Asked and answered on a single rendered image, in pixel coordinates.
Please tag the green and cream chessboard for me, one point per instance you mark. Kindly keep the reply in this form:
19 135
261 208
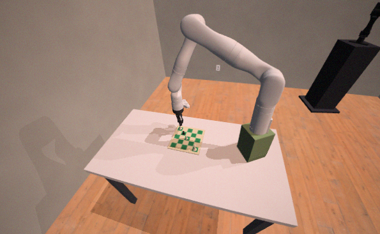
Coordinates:
179 143

